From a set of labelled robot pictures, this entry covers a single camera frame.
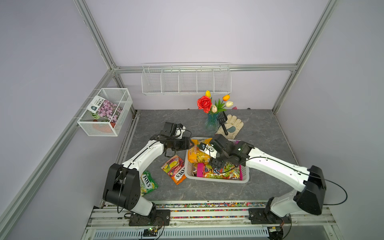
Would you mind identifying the pink fruit ball candy bag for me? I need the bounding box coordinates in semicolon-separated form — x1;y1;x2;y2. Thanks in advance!
192;163;243;181

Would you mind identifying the orange Fox's candy bag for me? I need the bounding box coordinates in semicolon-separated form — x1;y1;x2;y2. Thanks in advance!
162;155;186;185

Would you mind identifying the yellow orange candy bag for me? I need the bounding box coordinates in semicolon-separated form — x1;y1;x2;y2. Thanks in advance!
188;138;212;164

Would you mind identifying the white plastic perforated basket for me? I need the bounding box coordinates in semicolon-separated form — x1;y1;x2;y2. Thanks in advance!
185;137;250;184

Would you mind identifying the green Fox's candy bag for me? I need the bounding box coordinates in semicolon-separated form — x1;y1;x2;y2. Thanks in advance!
140;171;158;196

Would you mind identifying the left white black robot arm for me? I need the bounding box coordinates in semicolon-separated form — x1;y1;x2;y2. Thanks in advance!
103;122;192;218

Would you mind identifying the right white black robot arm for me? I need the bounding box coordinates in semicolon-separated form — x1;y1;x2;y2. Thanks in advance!
199;135;327;222

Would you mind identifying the beige work glove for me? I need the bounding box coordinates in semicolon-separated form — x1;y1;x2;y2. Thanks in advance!
216;115;244;140

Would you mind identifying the artificial flower bouquet in vase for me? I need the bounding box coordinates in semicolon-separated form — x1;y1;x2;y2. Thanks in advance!
197;90;233;130

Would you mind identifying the flower seed packet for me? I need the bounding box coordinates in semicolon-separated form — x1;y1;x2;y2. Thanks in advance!
86;96;123;124

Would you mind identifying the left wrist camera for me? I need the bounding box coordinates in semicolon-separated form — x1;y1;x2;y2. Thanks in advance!
175;124;186;139

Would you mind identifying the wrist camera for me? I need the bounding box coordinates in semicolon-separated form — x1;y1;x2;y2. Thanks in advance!
197;143;210;153
175;124;186;139

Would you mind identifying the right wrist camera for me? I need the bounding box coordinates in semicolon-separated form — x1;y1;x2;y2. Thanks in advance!
197;143;210;153

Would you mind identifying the white wire wall shelf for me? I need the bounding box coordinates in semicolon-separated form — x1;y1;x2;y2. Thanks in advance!
141;65;232;95

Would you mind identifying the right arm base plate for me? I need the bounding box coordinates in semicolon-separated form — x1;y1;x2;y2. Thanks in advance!
249;208;292;226

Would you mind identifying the white wire side basket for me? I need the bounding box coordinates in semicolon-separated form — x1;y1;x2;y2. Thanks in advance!
77;88;133;137

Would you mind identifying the aluminium front rail frame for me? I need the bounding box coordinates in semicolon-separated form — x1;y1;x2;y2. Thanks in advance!
82;200;343;240

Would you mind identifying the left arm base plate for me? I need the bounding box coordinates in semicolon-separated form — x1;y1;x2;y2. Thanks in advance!
129;210;171;227

